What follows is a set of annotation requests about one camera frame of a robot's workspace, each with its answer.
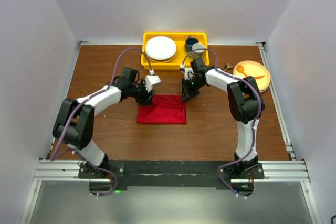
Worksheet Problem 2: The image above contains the orange wooden plate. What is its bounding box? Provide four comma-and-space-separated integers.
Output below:
233, 60, 271, 93

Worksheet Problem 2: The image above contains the brass spoon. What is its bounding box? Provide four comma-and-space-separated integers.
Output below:
223, 63, 233, 71

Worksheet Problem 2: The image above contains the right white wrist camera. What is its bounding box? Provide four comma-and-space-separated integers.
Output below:
180, 64, 194, 80

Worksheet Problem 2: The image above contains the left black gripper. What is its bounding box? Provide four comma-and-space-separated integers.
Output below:
129, 79, 155, 107

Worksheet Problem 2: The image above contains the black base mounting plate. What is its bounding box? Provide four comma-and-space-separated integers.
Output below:
79, 161, 254, 196

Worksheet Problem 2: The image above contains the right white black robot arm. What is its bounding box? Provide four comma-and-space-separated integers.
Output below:
180, 58, 265, 178

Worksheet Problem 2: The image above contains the orange wooden spoon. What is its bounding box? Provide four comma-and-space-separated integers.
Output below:
237, 65, 248, 77

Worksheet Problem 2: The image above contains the aluminium frame rail front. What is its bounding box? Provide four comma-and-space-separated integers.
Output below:
33, 160, 310, 182

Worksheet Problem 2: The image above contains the aluminium frame rail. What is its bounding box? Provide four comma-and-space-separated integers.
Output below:
33, 160, 310, 182
256, 42, 297, 161

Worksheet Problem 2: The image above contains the grey white mug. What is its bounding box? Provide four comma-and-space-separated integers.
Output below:
190, 42, 205, 59

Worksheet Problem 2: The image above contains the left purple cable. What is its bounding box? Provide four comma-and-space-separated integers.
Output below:
49, 48, 156, 197

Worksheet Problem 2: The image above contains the purple cable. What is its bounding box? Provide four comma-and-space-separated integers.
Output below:
49, 48, 156, 197
181, 48, 264, 198

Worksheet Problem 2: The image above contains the aluminium frame rail right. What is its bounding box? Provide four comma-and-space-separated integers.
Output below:
256, 42, 297, 161

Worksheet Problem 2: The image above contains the red cloth napkin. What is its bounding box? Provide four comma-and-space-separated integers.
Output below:
136, 94, 186, 124

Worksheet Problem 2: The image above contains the yellow plastic bin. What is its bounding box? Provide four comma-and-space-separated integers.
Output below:
140, 31, 207, 70

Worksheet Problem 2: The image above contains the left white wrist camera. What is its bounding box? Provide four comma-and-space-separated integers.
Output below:
145, 75, 161, 92

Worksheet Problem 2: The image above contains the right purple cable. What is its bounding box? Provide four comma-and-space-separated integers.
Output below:
181, 48, 264, 198

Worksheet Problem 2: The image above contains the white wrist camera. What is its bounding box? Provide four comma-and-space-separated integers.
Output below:
145, 75, 161, 92
180, 64, 194, 80

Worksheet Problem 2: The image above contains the dark blue mug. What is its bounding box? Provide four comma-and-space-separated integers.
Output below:
184, 35, 199, 52

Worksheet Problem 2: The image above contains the wooden plate under white plate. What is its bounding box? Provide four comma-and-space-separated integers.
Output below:
150, 55, 175, 63

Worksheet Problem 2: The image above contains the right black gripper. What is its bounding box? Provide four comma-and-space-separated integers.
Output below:
181, 78, 205, 103

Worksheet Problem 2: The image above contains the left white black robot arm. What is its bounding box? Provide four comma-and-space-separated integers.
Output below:
50, 67, 161, 178

